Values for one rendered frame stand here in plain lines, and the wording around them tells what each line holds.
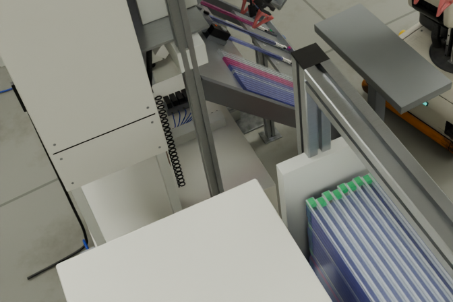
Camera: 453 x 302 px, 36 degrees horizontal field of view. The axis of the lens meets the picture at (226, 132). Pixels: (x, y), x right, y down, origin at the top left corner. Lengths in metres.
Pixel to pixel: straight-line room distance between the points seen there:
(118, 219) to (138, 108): 0.63
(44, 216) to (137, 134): 1.45
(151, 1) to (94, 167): 0.51
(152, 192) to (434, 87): 1.14
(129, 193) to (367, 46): 1.15
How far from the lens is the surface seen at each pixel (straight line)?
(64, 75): 1.78
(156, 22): 1.89
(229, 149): 2.54
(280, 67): 2.51
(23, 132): 3.76
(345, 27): 3.01
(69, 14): 1.68
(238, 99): 2.05
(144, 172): 2.54
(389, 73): 2.81
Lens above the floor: 2.55
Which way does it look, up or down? 48 degrees down
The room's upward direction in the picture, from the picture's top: 10 degrees counter-clockwise
